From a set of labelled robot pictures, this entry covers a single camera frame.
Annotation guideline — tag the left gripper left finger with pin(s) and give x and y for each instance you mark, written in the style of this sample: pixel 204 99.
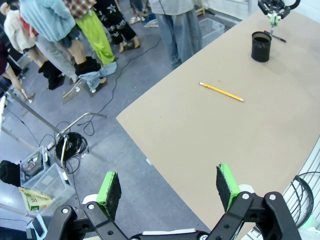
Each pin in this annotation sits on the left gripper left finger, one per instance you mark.
pixel 110 195

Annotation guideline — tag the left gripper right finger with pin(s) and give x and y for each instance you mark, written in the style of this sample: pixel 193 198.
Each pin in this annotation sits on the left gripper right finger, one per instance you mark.
pixel 226 187

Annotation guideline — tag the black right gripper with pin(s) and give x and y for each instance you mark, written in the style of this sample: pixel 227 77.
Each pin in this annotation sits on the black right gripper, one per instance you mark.
pixel 274 3

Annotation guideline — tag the white pen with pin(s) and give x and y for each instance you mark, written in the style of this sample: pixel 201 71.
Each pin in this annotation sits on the white pen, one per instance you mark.
pixel 272 30

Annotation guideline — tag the orange pencil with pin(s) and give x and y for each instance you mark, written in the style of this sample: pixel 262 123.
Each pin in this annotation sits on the orange pencil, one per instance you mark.
pixel 279 38

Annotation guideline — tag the yellow pencil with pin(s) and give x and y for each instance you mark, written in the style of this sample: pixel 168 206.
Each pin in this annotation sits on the yellow pencil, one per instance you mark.
pixel 221 91

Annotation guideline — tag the black mesh pen holder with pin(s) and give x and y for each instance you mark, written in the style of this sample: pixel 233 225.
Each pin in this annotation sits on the black mesh pen holder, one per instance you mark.
pixel 261 48

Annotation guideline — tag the large clear plastic box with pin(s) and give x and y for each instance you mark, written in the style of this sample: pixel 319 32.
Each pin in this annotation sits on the large clear plastic box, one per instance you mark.
pixel 50 183

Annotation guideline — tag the clear plastic bin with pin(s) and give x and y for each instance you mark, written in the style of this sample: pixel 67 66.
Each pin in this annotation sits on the clear plastic bin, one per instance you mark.
pixel 212 30

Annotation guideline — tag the yellow paper bag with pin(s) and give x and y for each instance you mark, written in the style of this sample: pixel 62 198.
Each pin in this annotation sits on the yellow paper bag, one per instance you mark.
pixel 35 200

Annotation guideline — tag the clear box with tools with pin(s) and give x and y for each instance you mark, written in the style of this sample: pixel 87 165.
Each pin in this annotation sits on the clear box with tools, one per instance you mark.
pixel 32 163

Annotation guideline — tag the person in grey T-shirt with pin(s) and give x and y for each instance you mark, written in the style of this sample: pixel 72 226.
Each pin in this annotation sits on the person in grey T-shirt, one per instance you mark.
pixel 178 30

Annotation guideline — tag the black cloth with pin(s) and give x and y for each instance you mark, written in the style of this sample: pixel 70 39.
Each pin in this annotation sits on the black cloth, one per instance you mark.
pixel 8 172

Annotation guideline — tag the metal stand pole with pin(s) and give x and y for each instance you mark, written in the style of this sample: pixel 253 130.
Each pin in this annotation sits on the metal stand pole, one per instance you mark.
pixel 37 117

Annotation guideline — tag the blue jeans heap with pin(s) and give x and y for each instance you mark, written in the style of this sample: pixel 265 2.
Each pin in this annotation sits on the blue jeans heap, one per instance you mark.
pixel 100 73

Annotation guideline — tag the mannequin in red top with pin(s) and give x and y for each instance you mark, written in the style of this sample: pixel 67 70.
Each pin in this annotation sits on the mannequin in red top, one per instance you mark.
pixel 51 56

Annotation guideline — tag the mannequin in plaid shirt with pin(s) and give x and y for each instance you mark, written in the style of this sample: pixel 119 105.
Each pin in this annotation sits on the mannequin in plaid shirt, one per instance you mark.
pixel 96 37

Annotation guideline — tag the mannequin in black outfit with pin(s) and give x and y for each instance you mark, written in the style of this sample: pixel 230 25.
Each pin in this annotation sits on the mannequin in black outfit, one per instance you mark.
pixel 115 23

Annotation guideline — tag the mannequin in maroon sweater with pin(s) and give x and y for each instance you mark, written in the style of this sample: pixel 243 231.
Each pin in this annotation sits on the mannequin in maroon sweater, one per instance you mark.
pixel 3 58

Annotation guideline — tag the mannequin in light blue fleece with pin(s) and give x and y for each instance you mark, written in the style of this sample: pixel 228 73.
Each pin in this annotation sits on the mannequin in light blue fleece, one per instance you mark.
pixel 45 20

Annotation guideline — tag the mannequin in beige jacket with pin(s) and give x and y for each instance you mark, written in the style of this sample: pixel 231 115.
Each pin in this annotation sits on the mannequin in beige jacket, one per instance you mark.
pixel 17 32

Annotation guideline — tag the metal mannequin base plate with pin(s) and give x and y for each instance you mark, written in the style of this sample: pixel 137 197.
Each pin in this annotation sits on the metal mannequin base plate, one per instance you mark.
pixel 96 87

